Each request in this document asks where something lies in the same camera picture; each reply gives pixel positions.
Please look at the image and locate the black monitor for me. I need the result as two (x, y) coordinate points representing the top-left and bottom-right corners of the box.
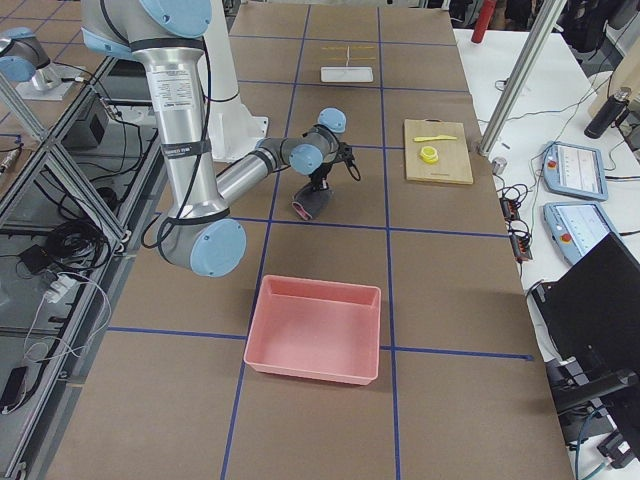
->
(532, 234), (639, 448)

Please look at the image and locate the wooden cutting board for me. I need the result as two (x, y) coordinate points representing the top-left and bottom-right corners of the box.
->
(403, 119), (474, 185)

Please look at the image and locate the grey cleaning cloth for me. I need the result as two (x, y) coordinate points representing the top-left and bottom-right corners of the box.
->
(292, 184), (333, 221)

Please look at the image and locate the right teach pendant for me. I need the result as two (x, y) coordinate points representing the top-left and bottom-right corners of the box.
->
(543, 201), (620, 265)

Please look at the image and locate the white rectangular tray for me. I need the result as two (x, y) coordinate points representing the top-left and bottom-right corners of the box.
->
(320, 66), (374, 83)

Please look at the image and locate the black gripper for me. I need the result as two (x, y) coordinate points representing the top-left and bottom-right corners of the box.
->
(309, 164), (332, 192)

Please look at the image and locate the yellow lemon slice toy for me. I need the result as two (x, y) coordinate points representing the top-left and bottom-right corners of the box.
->
(419, 145), (439, 164)

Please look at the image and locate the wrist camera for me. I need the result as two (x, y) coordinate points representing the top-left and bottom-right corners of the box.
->
(334, 142), (361, 182)

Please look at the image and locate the aluminium frame post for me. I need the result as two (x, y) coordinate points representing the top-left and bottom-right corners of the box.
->
(478, 0), (567, 157)

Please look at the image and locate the black water bottle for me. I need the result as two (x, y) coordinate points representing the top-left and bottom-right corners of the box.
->
(584, 87), (631, 139)

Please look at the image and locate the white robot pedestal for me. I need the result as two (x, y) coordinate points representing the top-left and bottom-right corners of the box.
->
(198, 0), (269, 163)

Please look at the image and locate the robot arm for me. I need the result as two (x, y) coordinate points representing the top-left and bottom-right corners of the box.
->
(81, 1), (354, 277)

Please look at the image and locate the teach pendant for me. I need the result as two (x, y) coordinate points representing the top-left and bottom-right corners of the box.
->
(543, 201), (620, 265)
(542, 141), (608, 201)

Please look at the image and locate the pink plastic bin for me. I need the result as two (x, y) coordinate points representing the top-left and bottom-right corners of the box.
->
(244, 275), (381, 385)

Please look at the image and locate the yellow plastic knife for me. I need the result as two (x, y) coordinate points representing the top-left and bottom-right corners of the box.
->
(412, 134), (458, 143)

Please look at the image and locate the left teach pendant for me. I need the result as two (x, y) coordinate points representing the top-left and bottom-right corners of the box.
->
(542, 141), (608, 201)

